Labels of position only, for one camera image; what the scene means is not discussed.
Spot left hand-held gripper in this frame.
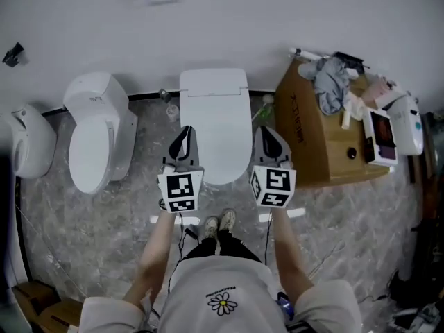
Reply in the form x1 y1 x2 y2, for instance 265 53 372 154
157 125 205 215

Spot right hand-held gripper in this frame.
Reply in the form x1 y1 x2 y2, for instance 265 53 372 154
249 126 298 209

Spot white toilet lid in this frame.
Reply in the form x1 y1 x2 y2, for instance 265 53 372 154
179 87 253 186

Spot person's right forearm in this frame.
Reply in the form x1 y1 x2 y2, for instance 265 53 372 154
268 205 318 305

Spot person's left forearm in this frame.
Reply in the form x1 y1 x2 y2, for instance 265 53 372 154
122 209 178 312

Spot white toilet brush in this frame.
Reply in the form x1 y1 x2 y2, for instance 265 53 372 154
250 94 275 121

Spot white smart toilet body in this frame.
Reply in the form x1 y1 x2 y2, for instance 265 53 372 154
178 68 250 99

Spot white rounded toilet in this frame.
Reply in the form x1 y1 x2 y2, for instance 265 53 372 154
62 71 139 195

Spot white toilet seat appliance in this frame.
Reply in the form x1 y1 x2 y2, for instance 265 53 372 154
381 93 425 157

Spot large brown cardboard box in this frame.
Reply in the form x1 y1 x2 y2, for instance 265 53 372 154
273 58 391 189

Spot person's left shoe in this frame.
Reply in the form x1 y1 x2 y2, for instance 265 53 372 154
203 216 220 240

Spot person's shoe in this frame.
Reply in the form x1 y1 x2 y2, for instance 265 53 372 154
203 216 220 240
218 208 237 234

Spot person's right shoe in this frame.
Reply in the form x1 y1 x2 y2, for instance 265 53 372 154
218 208 237 234

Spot grey crumpled cloth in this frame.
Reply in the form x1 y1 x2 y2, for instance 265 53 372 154
313 56 352 115

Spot black phone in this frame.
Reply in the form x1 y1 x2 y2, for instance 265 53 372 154
364 137 376 163

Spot white handheld sprayer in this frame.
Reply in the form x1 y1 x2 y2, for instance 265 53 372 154
288 46 324 62

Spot person's black trousers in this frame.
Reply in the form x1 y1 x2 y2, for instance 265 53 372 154
183 228 263 265

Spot white printed product box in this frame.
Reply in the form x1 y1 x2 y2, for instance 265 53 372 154
361 107 399 167

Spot pink packet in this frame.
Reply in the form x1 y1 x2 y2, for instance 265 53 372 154
360 76 395 108

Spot person's white flower t-shirt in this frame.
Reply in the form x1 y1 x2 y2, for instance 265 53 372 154
79 255 364 333

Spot blue waist device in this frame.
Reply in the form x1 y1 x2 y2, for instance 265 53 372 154
277 291 296 323

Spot small brown cardboard box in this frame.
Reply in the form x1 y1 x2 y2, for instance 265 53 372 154
11 279 85 330

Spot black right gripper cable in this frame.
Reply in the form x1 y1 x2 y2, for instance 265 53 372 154
264 210 274 266

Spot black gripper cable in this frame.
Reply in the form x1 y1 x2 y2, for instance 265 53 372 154
167 212 199 295
264 210 274 266

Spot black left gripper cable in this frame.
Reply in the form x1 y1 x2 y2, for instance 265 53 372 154
167 212 199 295

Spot black metal bracket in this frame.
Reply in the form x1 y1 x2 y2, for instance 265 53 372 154
334 51 366 74

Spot black wall hook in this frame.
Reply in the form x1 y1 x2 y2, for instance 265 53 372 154
1 42 26 68

